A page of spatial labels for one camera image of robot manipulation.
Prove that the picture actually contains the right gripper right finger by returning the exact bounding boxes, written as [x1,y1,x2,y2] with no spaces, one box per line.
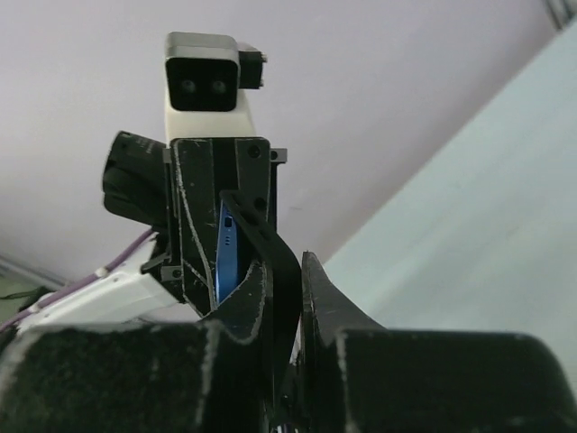
[302,253,576,432]

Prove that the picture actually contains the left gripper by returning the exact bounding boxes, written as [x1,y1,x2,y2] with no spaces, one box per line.
[103,132,281,312]

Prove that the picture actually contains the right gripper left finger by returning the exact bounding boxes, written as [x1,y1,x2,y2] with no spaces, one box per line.
[1,263,270,432]

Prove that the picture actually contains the black phone case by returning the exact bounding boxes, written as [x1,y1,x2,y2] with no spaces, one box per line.
[220,190,302,405]

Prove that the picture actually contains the blue phone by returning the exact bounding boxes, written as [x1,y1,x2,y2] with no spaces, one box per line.
[215,200,247,305]

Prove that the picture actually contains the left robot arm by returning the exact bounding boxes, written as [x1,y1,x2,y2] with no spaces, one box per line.
[8,132,300,338]

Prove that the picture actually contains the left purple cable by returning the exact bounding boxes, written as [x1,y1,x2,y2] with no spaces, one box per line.
[0,227,159,328]

